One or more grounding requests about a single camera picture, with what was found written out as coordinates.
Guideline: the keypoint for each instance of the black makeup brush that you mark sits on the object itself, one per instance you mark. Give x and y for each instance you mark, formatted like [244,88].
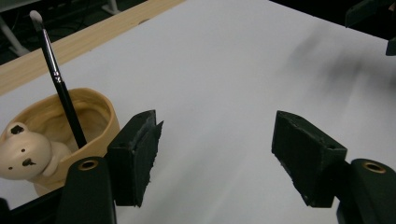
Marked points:
[62,90]

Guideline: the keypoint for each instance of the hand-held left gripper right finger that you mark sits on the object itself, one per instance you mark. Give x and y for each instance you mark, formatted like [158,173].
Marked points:
[311,158]

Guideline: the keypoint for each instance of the white metal stand leg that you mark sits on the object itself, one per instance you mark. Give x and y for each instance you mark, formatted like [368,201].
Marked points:
[112,6]
[11,37]

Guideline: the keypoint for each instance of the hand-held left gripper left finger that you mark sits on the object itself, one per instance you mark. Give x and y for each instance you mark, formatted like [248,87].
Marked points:
[134,158]

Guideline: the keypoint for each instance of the tan bear brush holder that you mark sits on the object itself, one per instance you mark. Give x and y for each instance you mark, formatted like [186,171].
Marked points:
[102,124]

